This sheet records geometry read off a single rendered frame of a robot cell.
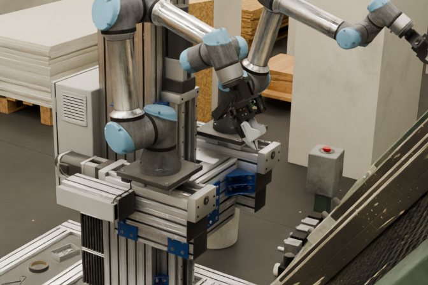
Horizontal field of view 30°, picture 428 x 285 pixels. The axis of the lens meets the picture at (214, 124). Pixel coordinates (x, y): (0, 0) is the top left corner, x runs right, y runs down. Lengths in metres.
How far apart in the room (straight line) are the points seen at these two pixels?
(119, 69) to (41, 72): 3.52
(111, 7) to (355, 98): 2.90
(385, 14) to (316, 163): 0.74
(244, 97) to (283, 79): 4.31
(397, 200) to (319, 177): 1.56
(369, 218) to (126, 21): 1.12
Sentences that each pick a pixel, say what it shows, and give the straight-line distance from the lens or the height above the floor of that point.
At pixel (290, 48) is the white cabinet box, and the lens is 7.28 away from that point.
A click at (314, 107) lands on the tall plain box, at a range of 5.36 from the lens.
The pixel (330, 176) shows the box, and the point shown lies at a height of 0.85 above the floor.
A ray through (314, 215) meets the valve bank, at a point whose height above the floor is 0.77.
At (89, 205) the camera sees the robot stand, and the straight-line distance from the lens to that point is 2.88.
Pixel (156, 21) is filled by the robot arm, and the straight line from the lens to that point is 2.64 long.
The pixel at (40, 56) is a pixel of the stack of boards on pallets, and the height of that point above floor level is 0.54.
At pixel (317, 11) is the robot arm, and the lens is 2.91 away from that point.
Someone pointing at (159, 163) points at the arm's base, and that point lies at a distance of 2.78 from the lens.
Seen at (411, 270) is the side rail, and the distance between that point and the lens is 0.97.
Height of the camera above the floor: 2.20
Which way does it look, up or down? 21 degrees down
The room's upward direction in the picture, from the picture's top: 1 degrees clockwise
